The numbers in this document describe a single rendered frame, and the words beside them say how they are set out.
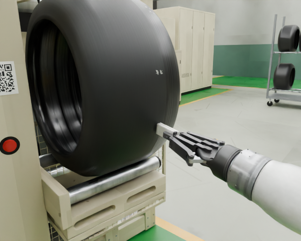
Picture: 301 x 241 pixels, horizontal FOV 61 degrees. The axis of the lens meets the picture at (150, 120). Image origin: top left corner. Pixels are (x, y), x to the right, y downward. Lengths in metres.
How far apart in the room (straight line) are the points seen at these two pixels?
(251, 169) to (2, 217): 0.60
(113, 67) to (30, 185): 0.39
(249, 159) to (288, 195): 0.09
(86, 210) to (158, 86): 0.38
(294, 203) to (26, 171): 0.60
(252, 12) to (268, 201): 12.07
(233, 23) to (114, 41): 12.16
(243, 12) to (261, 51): 1.87
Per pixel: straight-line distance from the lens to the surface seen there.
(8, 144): 0.70
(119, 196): 0.79
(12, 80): 0.68
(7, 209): 0.77
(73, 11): 0.67
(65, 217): 0.70
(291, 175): 0.49
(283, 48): 6.22
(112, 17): 0.65
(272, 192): 0.49
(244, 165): 0.52
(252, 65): 12.34
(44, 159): 0.98
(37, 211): 0.80
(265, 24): 12.23
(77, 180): 1.04
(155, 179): 0.87
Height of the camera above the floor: 1.28
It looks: 16 degrees down
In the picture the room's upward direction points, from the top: 1 degrees counter-clockwise
